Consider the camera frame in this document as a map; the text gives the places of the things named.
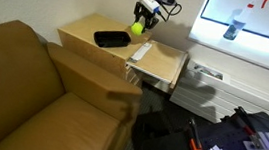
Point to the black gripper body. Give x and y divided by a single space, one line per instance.
138 8

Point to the green tennis ball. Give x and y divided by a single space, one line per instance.
137 28

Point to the black plastic dish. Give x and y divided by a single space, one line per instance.
111 38

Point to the wooden sliding drawer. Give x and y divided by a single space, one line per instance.
159 61

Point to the white remote control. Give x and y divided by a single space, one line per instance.
140 52

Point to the light wooden nightstand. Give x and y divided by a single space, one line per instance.
88 40

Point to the colourful picture sticker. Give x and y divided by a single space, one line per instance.
208 72

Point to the spray bottle with red trigger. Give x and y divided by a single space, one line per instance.
235 27

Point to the white ribbed radiator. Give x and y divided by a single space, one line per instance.
212 96

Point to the white window sill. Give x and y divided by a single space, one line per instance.
244 53

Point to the black fabric bag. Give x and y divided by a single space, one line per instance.
152 127

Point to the brown leather sofa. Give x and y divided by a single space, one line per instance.
37 101

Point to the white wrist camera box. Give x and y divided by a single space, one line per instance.
151 5

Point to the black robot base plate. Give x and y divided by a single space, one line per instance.
225 138

